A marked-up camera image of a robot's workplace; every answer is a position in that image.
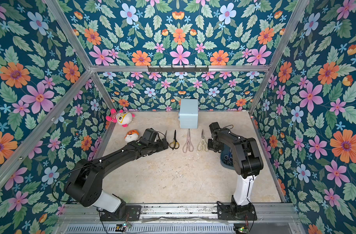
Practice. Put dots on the cream kitchen scissors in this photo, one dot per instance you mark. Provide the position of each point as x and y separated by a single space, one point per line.
202 145

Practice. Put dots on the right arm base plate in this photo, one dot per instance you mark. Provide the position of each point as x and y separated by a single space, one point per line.
236 212

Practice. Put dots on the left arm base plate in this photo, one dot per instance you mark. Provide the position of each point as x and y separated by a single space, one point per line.
123 213

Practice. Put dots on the orange white tiger plush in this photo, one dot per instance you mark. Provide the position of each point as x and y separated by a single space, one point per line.
132 135

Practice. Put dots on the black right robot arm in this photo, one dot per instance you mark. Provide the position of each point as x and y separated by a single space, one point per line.
247 162

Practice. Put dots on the yellow black handled scissors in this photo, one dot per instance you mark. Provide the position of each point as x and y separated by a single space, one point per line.
174 144

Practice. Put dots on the pink white plush toy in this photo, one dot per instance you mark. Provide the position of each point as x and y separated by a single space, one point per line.
123 118

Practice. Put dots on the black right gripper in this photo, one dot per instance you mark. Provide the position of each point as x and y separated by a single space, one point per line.
212 145

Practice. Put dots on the blue grey handled scissors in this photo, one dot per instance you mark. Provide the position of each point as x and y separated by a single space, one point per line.
229 158

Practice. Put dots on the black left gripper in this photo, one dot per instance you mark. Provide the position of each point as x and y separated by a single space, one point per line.
161 147

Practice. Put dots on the teal plastic storage box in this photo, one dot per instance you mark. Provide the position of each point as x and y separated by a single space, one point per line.
222 160

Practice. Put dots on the pink kitchen scissors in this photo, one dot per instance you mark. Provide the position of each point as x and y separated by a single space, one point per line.
188 146

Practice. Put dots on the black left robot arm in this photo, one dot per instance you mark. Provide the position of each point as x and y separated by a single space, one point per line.
84 184

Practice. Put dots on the light blue square box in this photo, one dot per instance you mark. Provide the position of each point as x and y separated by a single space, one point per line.
188 114

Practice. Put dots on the black hook rail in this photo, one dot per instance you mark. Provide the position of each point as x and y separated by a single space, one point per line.
173 69

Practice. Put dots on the white slotted cable duct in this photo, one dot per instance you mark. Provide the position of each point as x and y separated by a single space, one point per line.
165 228

